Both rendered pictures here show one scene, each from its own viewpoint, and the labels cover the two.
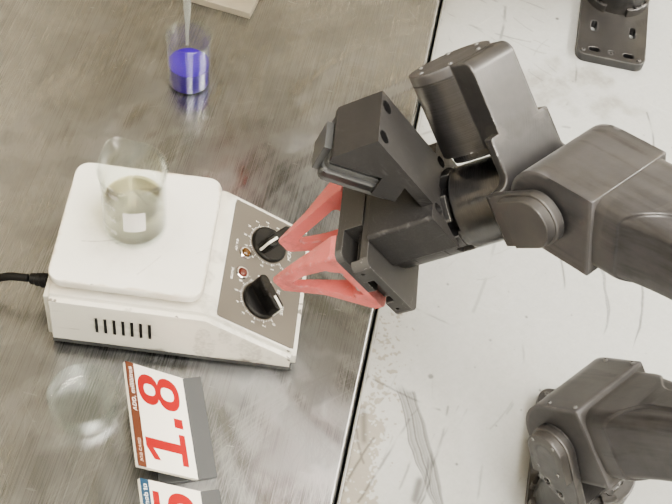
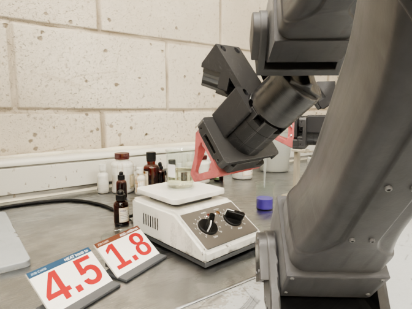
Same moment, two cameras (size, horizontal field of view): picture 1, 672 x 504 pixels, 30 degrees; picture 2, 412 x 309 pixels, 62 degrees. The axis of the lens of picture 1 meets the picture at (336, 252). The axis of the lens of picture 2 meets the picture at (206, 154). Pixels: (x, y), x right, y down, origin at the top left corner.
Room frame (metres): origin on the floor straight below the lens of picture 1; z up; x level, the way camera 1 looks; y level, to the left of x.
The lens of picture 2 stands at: (0.23, -0.33, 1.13)
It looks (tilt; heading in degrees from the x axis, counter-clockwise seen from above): 8 degrees down; 50
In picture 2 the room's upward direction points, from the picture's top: straight up
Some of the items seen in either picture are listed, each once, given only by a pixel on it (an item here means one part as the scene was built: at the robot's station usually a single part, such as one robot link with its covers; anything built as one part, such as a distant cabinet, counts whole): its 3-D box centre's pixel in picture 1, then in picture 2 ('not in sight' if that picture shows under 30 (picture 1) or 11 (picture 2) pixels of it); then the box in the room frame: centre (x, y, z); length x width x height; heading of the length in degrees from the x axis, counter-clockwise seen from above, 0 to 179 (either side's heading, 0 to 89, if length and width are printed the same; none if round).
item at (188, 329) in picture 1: (170, 266); (189, 216); (0.59, 0.13, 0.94); 0.22 x 0.13 x 0.08; 93
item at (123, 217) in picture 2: not in sight; (121, 206); (0.53, 0.29, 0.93); 0.03 x 0.03 x 0.07
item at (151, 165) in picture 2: not in sight; (151, 171); (0.72, 0.49, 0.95); 0.04 x 0.04 x 0.11
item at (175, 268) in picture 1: (138, 230); (180, 190); (0.59, 0.16, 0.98); 0.12 x 0.12 x 0.01; 3
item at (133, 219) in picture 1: (131, 193); (180, 167); (0.59, 0.16, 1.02); 0.06 x 0.05 x 0.08; 42
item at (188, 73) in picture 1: (188, 58); (264, 195); (0.83, 0.17, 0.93); 0.04 x 0.04 x 0.06
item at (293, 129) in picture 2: not in sight; (284, 130); (0.86, 0.14, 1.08); 0.09 x 0.07 x 0.07; 117
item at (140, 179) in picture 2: not in sight; (140, 180); (0.68, 0.47, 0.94); 0.03 x 0.03 x 0.07
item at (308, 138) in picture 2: not in sight; (317, 132); (0.88, 0.07, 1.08); 0.10 x 0.07 x 0.07; 27
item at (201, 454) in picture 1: (169, 419); (132, 251); (0.46, 0.11, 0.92); 0.09 x 0.06 x 0.04; 19
